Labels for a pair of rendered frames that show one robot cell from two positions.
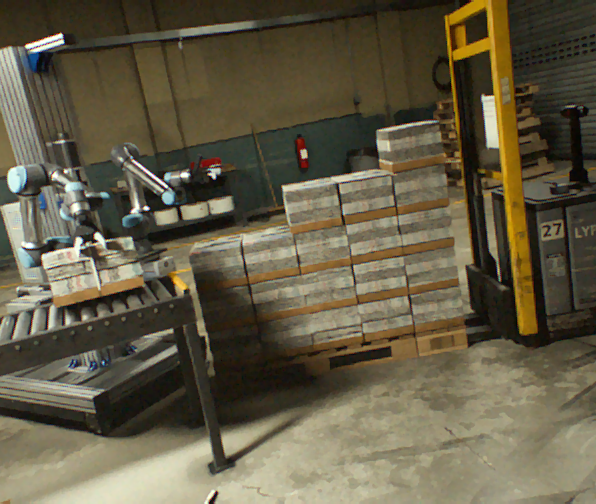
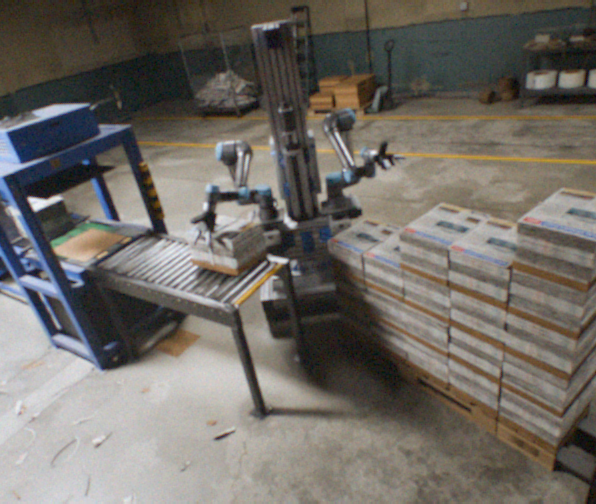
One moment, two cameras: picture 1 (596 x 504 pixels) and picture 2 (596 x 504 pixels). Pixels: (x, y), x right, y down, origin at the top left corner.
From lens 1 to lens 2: 2.41 m
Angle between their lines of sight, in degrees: 55
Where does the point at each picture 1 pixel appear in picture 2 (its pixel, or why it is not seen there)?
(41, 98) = (273, 71)
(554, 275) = not seen: outside the picture
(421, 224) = (533, 337)
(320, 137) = not seen: outside the picture
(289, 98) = not seen: outside the picture
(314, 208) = (424, 258)
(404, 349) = (483, 421)
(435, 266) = (537, 384)
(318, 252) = (421, 296)
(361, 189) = (472, 266)
